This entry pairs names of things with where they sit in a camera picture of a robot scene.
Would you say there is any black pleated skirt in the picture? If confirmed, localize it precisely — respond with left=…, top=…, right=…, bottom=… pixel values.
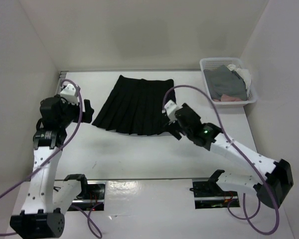
left=92, top=75, right=174, bottom=136

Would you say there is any white cloth in basket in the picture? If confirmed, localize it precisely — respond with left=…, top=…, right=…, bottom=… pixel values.
left=227, top=64, right=252, bottom=94

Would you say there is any grey skirt in basket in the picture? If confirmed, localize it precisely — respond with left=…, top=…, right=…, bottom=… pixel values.
left=203, top=65, right=248, bottom=101

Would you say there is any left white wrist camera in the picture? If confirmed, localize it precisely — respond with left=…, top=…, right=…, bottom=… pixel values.
left=59, top=83, right=79, bottom=105

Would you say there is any pink cloth in basket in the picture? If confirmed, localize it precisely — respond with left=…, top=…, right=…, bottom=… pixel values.
left=213, top=94, right=242, bottom=102

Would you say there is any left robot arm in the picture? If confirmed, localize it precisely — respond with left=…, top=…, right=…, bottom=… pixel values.
left=9, top=95, right=94, bottom=239

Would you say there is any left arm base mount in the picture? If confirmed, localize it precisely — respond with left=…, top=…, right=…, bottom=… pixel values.
left=72, top=180, right=106, bottom=212

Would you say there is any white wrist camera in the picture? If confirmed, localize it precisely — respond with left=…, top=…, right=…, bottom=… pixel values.
left=162, top=100, right=180, bottom=122
left=59, top=83, right=79, bottom=105

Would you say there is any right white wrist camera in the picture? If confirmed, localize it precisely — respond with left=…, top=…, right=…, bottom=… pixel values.
left=162, top=100, right=180, bottom=122

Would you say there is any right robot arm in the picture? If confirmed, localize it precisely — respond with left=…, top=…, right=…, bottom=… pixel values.
left=164, top=100, right=294, bottom=209

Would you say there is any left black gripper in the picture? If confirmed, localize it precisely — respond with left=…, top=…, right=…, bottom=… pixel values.
left=57, top=94, right=94, bottom=127

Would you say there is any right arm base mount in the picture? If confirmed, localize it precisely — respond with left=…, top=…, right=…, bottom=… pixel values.
left=189, top=180, right=240, bottom=209

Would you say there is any white plastic basket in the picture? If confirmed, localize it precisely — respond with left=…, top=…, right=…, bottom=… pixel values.
left=200, top=57, right=258, bottom=107

